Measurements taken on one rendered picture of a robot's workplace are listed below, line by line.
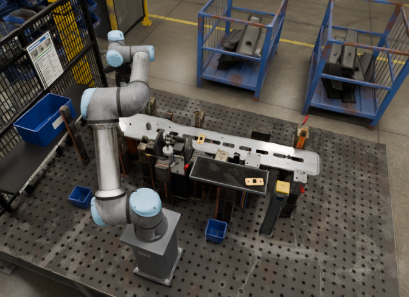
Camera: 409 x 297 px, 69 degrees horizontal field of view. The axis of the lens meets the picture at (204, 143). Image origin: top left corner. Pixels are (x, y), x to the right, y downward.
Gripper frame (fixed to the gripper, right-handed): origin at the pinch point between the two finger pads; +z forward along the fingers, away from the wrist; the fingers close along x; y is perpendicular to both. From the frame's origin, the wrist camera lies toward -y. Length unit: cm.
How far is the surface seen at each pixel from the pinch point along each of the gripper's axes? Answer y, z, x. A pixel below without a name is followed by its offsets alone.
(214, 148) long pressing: 57, 26, -5
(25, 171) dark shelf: -35, 24, -53
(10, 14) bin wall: -175, 30, 105
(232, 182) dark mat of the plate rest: 73, 9, -37
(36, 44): -55, -15, 6
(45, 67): -54, 1, 6
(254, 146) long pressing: 80, 26, 4
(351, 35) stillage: 163, 67, 254
